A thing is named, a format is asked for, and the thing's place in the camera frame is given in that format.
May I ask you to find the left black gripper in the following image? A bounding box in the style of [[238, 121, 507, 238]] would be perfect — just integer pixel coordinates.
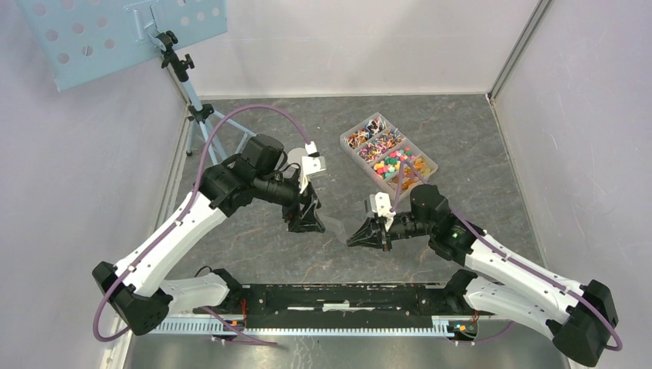
[[254, 173, 326, 234]]

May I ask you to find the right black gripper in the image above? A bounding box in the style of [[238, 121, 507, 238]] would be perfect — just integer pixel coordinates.
[[347, 211, 433, 252]]

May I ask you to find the clear plastic scoop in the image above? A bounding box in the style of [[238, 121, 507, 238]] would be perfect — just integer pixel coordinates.
[[320, 214, 349, 245]]

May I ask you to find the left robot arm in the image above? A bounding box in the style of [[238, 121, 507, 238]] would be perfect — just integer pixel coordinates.
[[92, 135, 326, 336]]

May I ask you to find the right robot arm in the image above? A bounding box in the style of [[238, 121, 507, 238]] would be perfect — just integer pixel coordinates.
[[346, 184, 624, 367]]

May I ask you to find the clear compartment candy box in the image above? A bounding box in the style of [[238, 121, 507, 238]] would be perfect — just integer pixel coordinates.
[[340, 112, 438, 200]]

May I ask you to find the light blue music stand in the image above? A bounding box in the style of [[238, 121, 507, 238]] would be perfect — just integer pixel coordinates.
[[17, 0, 228, 164]]

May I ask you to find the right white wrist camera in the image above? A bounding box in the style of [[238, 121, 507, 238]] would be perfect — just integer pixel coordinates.
[[364, 192, 396, 231]]

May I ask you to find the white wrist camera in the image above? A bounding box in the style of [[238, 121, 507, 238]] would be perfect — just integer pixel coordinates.
[[364, 192, 396, 231], [288, 141, 326, 194]]

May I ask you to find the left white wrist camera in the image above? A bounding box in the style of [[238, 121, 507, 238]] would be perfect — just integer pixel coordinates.
[[288, 141, 326, 194]]

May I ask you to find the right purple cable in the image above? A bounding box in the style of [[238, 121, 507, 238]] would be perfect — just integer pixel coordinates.
[[389, 156, 624, 352]]

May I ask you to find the purple cable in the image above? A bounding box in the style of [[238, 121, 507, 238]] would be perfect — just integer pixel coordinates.
[[91, 104, 313, 343], [389, 156, 624, 352]]

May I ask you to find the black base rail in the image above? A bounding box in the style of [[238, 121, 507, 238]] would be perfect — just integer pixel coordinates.
[[212, 283, 483, 334]]

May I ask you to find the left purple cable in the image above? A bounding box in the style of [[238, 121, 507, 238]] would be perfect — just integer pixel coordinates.
[[91, 104, 313, 343]]

